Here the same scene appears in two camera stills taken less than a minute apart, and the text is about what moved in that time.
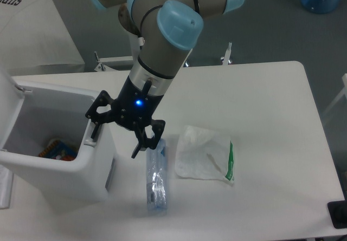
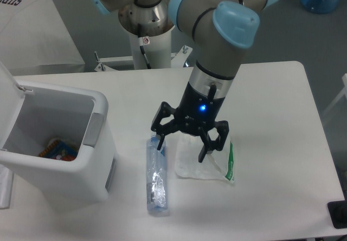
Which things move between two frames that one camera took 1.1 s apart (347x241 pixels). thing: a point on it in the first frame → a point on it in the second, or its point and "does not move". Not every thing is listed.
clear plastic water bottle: (156, 176) does not move
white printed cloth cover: (34, 39) does not move
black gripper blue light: (133, 107) → (198, 109)
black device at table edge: (338, 212) does not move
